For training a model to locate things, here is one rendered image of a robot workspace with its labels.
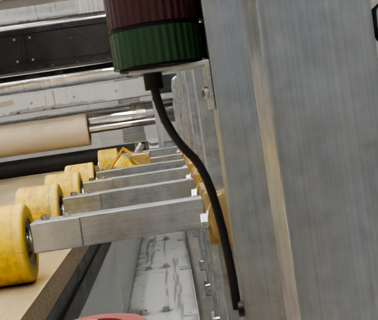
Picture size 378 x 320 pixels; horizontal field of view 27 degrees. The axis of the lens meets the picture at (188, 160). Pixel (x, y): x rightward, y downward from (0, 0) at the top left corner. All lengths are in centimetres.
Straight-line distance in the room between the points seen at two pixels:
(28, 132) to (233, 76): 263
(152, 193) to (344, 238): 80
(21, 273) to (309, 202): 57
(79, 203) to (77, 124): 204
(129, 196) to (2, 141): 210
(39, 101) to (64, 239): 231
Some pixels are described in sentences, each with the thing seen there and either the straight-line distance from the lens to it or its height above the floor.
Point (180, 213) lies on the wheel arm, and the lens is 79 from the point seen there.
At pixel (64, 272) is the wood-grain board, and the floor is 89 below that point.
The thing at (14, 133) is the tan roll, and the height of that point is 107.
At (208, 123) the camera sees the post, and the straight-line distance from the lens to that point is 74.
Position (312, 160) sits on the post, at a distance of 25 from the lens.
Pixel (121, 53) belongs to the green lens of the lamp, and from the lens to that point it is 49.
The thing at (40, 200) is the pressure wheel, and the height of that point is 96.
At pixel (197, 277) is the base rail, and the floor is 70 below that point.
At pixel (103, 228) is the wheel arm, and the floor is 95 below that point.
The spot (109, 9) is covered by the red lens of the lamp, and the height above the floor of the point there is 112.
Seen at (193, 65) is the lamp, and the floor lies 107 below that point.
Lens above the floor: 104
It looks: 3 degrees down
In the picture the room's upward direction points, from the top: 8 degrees counter-clockwise
